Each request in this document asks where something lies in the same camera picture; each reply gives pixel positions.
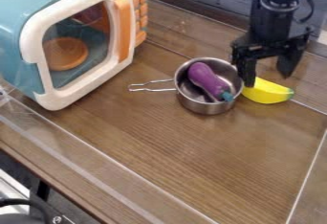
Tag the silver pot with handle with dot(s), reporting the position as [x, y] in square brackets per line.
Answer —
[190, 95]

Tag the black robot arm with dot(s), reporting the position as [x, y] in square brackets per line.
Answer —
[278, 33]

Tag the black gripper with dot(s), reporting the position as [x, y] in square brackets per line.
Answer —
[275, 35]

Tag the yellow toy banana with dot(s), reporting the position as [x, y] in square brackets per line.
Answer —
[267, 92]

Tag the blue toy microwave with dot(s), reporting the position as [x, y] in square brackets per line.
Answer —
[64, 46]

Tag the purple toy eggplant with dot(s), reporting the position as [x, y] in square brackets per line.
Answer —
[202, 76]

